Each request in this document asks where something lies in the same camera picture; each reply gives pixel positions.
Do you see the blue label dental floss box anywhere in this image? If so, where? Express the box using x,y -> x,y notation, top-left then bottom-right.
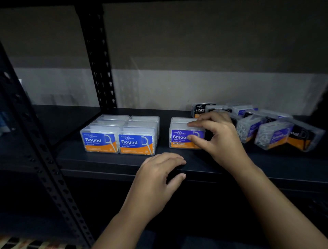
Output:
169,122 -> 206,150

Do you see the person's left hand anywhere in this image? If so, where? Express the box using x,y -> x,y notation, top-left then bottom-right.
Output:
119,153 -> 187,224

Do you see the person's right forearm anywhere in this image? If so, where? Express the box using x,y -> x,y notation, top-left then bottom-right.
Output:
232,163 -> 328,249

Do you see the black label dental floss box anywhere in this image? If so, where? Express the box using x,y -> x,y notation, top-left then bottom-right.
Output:
191,103 -> 216,118

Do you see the person's right hand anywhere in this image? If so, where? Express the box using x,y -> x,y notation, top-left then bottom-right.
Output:
187,112 -> 253,175

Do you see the group of floss boxes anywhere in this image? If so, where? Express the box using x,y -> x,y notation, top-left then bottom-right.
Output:
80,102 -> 326,156

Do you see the dark metal shelf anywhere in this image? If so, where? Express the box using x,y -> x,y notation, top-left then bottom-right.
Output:
0,0 -> 328,249

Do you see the person's left forearm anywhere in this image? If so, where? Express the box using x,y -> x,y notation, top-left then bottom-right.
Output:
92,213 -> 152,249

